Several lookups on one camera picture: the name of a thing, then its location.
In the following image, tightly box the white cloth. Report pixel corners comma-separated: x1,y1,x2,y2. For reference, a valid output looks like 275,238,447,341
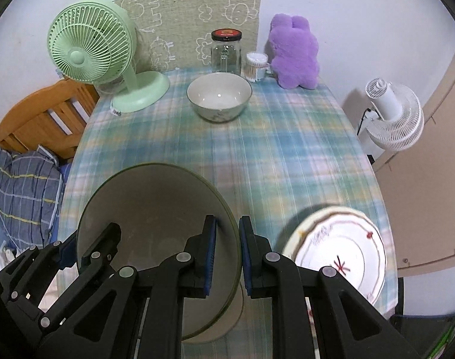
0,245,16,270

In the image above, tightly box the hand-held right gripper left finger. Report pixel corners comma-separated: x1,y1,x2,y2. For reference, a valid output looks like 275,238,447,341
37,215,218,359

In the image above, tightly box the green desk fan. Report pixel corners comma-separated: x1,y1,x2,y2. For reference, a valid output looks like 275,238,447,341
48,1,171,113

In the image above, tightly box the beige board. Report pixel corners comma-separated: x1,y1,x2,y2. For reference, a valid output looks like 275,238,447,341
342,35,455,279

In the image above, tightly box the medium grey floral bowl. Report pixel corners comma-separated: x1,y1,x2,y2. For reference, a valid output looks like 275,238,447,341
76,162,240,342

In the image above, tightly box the cotton swab container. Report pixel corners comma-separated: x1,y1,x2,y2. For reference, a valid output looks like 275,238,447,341
245,52,269,82

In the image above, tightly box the wooden chair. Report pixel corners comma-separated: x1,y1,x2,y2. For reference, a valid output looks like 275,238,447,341
0,78,101,161

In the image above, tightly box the purple plush toy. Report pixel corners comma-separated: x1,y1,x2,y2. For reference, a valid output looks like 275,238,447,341
268,14,320,90

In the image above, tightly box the blue plaid pillow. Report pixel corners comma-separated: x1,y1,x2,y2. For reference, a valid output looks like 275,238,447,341
0,145,65,251

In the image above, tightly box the large yellow floral plate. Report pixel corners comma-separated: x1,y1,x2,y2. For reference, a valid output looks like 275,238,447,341
282,206,387,307

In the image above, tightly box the green printed wall cloth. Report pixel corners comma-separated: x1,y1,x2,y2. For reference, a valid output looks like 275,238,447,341
111,0,264,73

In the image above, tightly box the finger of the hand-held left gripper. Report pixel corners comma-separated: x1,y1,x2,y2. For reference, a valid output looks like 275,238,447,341
0,232,78,330
38,222,122,340

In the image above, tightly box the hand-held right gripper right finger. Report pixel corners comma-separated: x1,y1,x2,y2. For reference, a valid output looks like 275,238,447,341
238,215,421,359

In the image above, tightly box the black fan cable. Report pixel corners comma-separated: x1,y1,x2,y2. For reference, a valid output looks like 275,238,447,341
357,108,376,136

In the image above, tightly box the dark container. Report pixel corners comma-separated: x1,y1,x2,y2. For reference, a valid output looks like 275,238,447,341
390,312,455,359

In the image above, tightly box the large grey floral bowl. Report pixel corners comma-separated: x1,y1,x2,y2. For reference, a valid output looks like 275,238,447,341
186,73,253,123

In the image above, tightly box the white desk fan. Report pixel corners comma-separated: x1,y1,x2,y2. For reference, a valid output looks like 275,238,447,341
364,78,425,152

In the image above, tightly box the red-rimmed white plate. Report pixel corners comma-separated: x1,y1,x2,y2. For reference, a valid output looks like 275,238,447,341
293,215,387,305

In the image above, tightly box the glass jar with dark lid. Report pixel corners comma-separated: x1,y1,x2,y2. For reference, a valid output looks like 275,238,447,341
211,29,243,76

